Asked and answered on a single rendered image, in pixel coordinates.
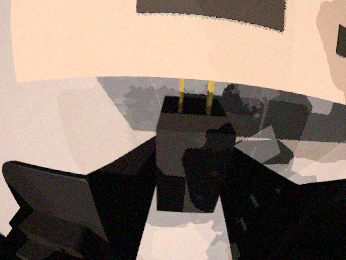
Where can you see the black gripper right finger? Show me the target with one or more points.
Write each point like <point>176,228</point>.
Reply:
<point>263,210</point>

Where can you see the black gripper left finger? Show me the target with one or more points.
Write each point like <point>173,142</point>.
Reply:
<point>113,201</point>

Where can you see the black two-prong plug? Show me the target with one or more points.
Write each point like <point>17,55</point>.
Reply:
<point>194,145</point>

